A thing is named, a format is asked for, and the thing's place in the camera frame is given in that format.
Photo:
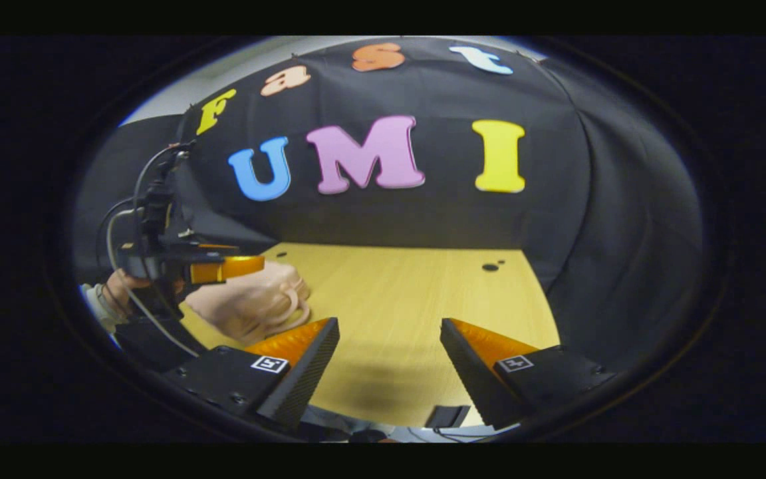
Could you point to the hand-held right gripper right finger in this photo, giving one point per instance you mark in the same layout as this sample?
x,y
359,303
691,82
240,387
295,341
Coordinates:
x,y
469,379

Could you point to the small black box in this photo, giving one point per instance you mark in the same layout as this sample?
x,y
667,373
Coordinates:
x,y
446,416

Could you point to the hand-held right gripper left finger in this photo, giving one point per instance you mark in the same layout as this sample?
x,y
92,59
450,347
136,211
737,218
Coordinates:
x,y
303,379

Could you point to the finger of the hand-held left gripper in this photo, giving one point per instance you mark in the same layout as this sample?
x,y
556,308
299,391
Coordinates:
x,y
233,268

